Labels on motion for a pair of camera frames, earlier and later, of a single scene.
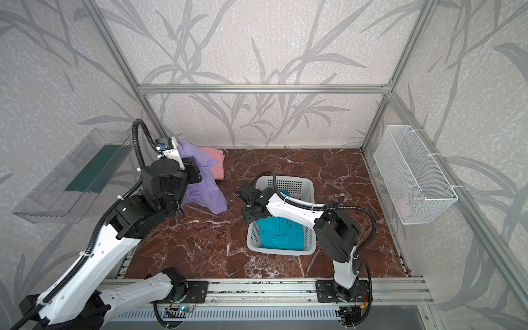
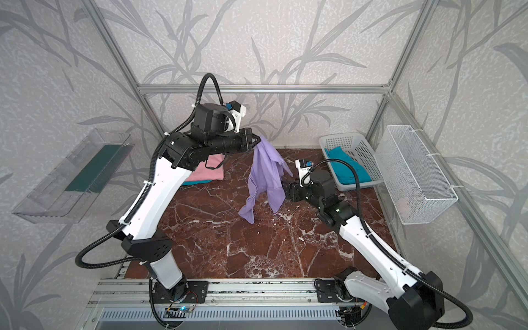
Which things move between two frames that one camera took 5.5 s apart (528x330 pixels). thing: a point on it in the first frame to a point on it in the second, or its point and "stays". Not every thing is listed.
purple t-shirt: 206,194 to 269,167
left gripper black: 192,171 to 249,139
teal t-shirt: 281,233 to 344,174
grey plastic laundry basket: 300,189 to 355,147
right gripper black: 249,204 to 293,192
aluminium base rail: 377,291 stays
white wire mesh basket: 419,190 stays
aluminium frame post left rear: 128,67 stays
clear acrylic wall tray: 61,194 stays
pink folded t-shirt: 218,169 stays
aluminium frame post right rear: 426,12 stays
